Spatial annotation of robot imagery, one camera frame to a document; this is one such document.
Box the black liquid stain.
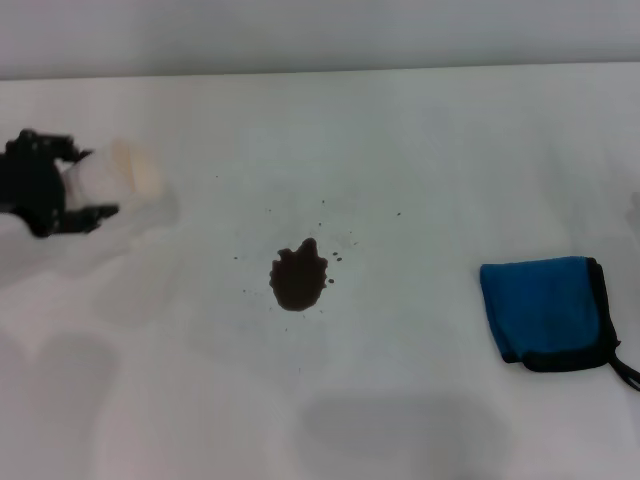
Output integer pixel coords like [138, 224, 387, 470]
[269, 237, 336, 314]

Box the white paper cup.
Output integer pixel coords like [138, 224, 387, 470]
[60, 138, 165, 212]

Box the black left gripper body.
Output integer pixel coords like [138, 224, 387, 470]
[0, 128, 69, 239]

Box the blue rag with black trim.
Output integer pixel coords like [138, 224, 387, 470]
[479, 255, 640, 393]

